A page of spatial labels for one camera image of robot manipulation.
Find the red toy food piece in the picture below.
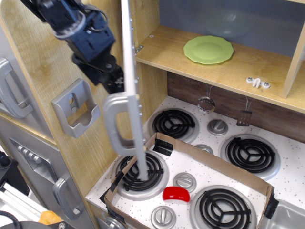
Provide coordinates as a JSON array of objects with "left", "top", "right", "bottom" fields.
[{"left": 163, "top": 186, "right": 191, "bottom": 203}]

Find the grey centre stove knob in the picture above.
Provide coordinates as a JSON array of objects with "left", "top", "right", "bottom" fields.
[{"left": 173, "top": 172, "right": 197, "bottom": 193}]

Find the stove burner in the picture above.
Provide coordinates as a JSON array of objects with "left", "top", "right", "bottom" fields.
[
  {"left": 219, "top": 134, "right": 281, "bottom": 180},
  {"left": 189, "top": 185, "right": 257, "bottom": 229},
  {"left": 147, "top": 108, "right": 200, "bottom": 144},
  {"left": 118, "top": 151, "right": 169, "bottom": 201}
]

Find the hanging toy strainer spoon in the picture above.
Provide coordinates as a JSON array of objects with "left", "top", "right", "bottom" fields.
[{"left": 197, "top": 83, "right": 215, "bottom": 114}]

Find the green toy plate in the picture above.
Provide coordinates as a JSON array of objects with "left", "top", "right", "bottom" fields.
[{"left": 183, "top": 35, "right": 234, "bottom": 64}]

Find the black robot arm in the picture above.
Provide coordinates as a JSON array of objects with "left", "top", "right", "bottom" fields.
[{"left": 22, "top": 0, "right": 124, "bottom": 94}]

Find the grey front stove knob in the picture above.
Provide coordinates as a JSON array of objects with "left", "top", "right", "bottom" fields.
[{"left": 151, "top": 206, "right": 177, "bottom": 229}]

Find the grey fridge handle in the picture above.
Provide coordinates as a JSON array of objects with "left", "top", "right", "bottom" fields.
[
  {"left": 52, "top": 178, "right": 81, "bottom": 220},
  {"left": 0, "top": 58, "right": 33, "bottom": 119}
]

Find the back left stove burner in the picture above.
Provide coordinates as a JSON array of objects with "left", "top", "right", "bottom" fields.
[{"left": 147, "top": 108, "right": 200, "bottom": 144}]

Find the grey toy microwave door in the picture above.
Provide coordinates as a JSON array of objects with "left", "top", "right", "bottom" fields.
[{"left": 103, "top": 0, "right": 148, "bottom": 181}]

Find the white plastic door latch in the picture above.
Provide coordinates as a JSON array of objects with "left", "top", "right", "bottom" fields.
[{"left": 246, "top": 77, "right": 270, "bottom": 89}]

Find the upper grey fridge handle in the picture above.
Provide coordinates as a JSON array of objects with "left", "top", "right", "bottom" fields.
[{"left": 0, "top": 58, "right": 33, "bottom": 119}]

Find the lower grey fridge handle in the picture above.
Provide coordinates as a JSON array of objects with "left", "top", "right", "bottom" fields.
[{"left": 52, "top": 178, "right": 81, "bottom": 220}]

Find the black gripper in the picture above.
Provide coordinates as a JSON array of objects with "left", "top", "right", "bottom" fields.
[{"left": 67, "top": 10, "right": 124, "bottom": 94}]

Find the grey back stove knob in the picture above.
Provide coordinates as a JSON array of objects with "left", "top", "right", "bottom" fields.
[{"left": 207, "top": 119, "right": 228, "bottom": 135}]

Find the front right stove burner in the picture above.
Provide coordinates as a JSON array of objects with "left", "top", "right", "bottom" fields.
[{"left": 189, "top": 185, "right": 257, "bottom": 229}]

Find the grey oven knob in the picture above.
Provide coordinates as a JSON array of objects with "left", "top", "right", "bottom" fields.
[{"left": 106, "top": 216, "right": 126, "bottom": 229}]

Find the grey wall phone holder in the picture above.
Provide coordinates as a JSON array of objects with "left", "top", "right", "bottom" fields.
[{"left": 51, "top": 78, "right": 101, "bottom": 138}]

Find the black braided cable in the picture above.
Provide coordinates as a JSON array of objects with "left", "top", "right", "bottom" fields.
[{"left": 0, "top": 210, "right": 23, "bottom": 229}]

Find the front left stove burner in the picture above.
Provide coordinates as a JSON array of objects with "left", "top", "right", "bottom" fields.
[{"left": 118, "top": 151, "right": 169, "bottom": 201}]

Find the grey stove knob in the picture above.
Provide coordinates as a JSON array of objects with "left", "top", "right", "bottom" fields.
[
  {"left": 173, "top": 172, "right": 197, "bottom": 193},
  {"left": 207, "top": 119, "right": 228, "bottom": 135},
  {"left": 151, "top": 206, "right": 177, "bottom": 229}
]

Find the brown cardboard tray border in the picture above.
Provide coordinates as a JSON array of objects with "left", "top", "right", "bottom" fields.
[{"left": 99, "top": 133, "right": 279, "bottom": 229}]

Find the back right stove burner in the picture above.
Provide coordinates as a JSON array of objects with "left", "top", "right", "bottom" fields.
[{"left": 219, "top": 134, "right": 281, "bottom": 180}]

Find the hanging toy spatula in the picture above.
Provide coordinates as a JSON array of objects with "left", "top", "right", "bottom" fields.
[{"left": 236, "top": 96, "right": 252, "bottom": 126}]

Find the steel toy sink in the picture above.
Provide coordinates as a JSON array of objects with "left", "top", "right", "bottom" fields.
[{"left": 259, "top": 199, "right": 305, "bottom": 229}]

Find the grey ice dispenser panel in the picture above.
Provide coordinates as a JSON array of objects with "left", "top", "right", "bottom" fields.
[{"left": 10, "top": 138, "right": 58, "bottom": 184}]

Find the small grey middle knob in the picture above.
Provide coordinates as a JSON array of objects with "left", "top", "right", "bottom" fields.
[{"left": 196, "top": 144, "right": 214, "bottom": 155}]

